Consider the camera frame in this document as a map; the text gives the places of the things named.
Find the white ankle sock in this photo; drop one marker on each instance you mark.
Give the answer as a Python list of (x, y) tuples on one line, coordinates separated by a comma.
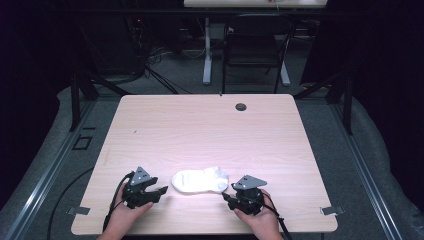
[(222, 176), (195, 180)]

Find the white desk leg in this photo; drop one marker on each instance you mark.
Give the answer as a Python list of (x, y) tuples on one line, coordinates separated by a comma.
[(285, 75), (207, 56)]

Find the black chair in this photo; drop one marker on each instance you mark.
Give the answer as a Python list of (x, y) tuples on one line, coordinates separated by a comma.
[(253, 43)]

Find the aluminium floor rail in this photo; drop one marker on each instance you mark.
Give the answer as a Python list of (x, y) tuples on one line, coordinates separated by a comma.
[(363, 173), (43, 173)]

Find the black metal frame stand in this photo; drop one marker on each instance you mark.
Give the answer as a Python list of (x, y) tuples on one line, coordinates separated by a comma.
[(76, 90), (346, 96)]

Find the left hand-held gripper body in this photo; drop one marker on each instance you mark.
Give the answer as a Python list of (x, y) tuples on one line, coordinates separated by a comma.
[(138, 191)]

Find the person's right hand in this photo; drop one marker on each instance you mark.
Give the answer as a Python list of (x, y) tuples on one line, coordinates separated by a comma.
[(263, 218)]

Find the metal table edge bracket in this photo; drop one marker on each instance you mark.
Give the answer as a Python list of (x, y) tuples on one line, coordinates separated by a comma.
[(78, 210), (332, 210)]

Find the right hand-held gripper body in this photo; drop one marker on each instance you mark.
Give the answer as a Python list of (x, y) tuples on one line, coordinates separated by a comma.
[(248, 196)]

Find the person's left hand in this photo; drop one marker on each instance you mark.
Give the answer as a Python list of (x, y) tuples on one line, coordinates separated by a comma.
[(128, 216)]

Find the light wooden background desk top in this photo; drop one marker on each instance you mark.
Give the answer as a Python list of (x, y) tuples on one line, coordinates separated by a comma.
[(253, 3)]

